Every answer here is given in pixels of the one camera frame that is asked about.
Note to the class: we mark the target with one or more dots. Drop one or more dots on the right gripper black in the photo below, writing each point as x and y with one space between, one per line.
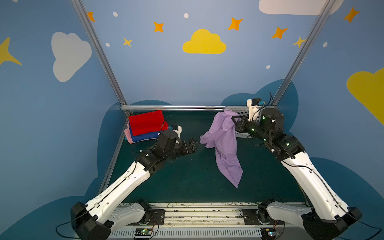
240 124

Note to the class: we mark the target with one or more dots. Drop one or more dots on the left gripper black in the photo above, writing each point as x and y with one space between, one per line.
186 147

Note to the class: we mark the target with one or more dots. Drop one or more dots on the white plastic laundry basket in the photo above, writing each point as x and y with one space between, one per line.
243 111

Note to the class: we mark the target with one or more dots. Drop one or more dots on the purple t shirt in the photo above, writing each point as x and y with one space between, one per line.
222 137

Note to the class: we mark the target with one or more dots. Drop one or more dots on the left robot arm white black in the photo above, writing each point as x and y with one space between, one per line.
100 216

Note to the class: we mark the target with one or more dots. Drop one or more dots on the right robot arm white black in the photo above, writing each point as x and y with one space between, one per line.
329 216

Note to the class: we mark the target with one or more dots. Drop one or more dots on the folded red t shirt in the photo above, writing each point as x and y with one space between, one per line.
148 123

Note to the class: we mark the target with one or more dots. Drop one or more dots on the folded pink t shirt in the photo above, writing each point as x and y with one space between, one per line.
128 136

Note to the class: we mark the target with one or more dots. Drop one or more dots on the rear horizontal aluminium bar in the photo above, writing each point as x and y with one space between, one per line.
146 108

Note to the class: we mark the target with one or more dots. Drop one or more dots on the left controller circuit board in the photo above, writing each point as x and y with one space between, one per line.
145 233

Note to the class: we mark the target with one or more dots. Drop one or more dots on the controller circuit board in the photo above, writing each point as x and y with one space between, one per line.
145 233
268 234

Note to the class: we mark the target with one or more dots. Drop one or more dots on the right controller circuit board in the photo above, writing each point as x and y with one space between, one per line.
268 234

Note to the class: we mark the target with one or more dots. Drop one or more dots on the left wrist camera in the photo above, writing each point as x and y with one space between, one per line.
177 129

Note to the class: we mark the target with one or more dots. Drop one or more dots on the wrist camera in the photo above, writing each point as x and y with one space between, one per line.
255 105
177 129

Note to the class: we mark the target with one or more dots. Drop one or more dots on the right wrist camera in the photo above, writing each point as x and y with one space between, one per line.
255 105

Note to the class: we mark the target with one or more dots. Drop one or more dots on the aluminium rail base frame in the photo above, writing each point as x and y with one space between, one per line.
216 221

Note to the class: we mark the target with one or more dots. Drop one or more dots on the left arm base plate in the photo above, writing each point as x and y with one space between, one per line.
152 217

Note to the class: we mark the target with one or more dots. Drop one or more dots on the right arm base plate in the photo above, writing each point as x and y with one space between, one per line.
250 217

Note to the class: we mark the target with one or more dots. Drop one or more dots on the right slanted aluminium post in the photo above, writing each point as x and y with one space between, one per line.
304 50

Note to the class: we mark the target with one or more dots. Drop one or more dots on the slanted aluminium post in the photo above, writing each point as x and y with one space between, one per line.
304 50
88 26

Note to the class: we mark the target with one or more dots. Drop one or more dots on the left slanted aluminium post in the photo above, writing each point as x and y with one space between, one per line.
88 26

